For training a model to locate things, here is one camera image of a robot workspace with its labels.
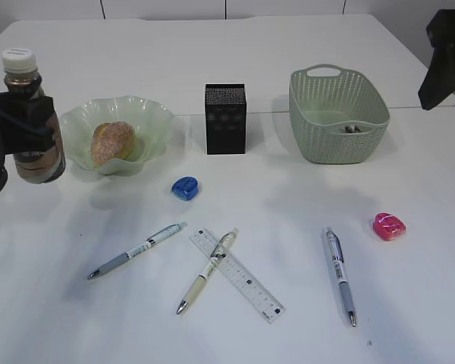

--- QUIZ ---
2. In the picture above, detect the green wavy glass plate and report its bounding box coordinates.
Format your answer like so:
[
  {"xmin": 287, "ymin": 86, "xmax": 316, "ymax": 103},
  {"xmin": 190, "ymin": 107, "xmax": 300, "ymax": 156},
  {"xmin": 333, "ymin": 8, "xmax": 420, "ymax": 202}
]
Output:
[{"xmin": 59, "ymin": 96, "xmax": 174, "ymax": 175}]

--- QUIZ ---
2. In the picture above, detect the blue pencil sharpener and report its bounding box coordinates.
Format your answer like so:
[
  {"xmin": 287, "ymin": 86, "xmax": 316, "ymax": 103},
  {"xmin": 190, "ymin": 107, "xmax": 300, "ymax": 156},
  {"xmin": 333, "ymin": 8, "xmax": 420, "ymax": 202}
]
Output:
[{"xmin": 171, "ymin": 176, "xmax": 199, "ymax": 201}]

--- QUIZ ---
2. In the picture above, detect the beige grip pen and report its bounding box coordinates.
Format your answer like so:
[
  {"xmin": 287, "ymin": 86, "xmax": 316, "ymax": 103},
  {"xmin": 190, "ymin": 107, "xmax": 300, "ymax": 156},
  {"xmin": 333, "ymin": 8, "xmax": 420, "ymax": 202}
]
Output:
[{"xmin": 176, "ymin": 228, "xmax": 238, "ymax": 315}]

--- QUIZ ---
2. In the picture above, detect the Nescafe coffee bottle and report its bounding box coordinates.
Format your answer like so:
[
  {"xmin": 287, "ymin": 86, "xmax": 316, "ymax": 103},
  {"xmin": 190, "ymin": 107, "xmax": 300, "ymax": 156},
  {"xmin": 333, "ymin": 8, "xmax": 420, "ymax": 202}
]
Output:
[{"xmin": 2, "ymin": 48, "xmax": 66, "ymax": 184}]

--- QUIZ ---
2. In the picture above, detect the sugar-dusted bread roll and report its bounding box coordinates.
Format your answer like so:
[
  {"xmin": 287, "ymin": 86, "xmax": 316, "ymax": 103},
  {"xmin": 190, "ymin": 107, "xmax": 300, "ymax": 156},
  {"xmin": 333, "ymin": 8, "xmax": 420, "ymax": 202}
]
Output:
[{"xmin": 90, "ymin": 121, "xmax": 135, "ymax": 166}]

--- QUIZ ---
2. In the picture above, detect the grey grip white pen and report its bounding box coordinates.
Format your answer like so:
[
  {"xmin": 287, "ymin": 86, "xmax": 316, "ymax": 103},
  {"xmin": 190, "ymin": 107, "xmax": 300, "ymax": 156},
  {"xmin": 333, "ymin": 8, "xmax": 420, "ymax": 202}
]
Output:
[{"xmin": 325, "ymin": 226, "xmax": 357, "ymax": 327}]

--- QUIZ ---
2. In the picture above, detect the grey paper ball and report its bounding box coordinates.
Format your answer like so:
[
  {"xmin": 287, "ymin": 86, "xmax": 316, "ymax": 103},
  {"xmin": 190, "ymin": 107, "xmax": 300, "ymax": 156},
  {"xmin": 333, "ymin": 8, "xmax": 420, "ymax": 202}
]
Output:
[{"xmin": 338, "ymin": 124, "xmax": 364, "ymax": 134}]

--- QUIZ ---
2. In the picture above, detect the pink pencil sharpener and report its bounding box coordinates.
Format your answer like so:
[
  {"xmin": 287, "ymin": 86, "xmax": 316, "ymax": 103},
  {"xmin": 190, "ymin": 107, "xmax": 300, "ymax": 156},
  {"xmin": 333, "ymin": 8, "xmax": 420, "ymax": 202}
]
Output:
[{"xmin": 372, "ymin": 212, "xmax": 406, "ymax": 241}]

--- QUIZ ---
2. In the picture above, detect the black pen holder box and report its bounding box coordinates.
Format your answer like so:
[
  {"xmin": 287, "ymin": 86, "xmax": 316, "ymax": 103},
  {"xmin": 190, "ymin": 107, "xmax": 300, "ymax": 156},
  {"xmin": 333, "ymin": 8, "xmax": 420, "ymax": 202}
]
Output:
[{"xmin": 205, "ymin": 83, "xmax": 247, "ymax": 155}]

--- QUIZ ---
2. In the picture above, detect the green plastic woven basket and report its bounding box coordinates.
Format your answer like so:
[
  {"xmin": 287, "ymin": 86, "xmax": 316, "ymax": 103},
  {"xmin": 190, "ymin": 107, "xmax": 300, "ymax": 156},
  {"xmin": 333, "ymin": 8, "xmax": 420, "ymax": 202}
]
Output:
[{"xmin": 289, "ymin": 64, "xmax": 390, "ymax": 165}]

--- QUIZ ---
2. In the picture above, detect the blue-grey grip pen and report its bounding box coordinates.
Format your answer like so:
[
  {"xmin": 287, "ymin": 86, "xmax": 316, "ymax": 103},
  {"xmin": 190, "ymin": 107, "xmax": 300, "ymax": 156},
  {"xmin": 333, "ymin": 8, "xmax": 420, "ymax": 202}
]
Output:
[{"xmin": 87, "ymin": 221, "xmax": 187, "ymax": 281}]

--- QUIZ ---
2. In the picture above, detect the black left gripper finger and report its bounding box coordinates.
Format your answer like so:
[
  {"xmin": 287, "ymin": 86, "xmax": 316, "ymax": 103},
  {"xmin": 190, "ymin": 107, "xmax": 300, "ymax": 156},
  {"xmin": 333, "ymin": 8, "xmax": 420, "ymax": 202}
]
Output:
[{"xmin": 0, "ymin": 92, "xmax": 57, "ymax": 155}]

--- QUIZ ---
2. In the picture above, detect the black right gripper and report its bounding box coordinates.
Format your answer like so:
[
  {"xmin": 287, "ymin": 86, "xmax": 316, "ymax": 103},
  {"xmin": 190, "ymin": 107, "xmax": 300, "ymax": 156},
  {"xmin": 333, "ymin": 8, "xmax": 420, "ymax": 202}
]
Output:
[{"xmin": 419, "ymin": 9, "xmax": 455, "ymax": 111}]

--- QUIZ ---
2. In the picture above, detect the clear plastic ruler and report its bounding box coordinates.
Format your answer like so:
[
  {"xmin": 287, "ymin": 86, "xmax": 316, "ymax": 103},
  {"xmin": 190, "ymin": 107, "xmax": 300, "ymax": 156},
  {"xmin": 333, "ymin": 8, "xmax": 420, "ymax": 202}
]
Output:
[{"xmin": 189, "ymin": 228, "xmax": 286, "ymax": 324}]

